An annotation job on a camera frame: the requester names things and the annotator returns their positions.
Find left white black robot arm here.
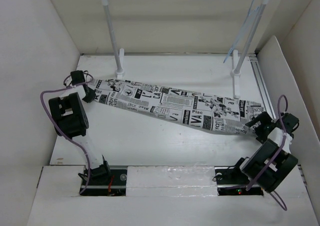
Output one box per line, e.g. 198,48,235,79
48,70,112,185

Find black white newspaper print trousers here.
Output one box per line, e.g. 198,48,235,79
89,79,265,134

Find clear blue plastic hanger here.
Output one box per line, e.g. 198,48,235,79
223,0,260,63

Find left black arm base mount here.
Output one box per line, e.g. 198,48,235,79
78,166,128,196

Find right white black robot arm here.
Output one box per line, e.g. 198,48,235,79
231,112,299,193

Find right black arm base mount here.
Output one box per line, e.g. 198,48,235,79
212,157,264,196

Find aluminium rail right side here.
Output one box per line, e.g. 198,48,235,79
249,53,276,119

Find white metal clothes rack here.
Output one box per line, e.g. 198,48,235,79
98,0,275,99

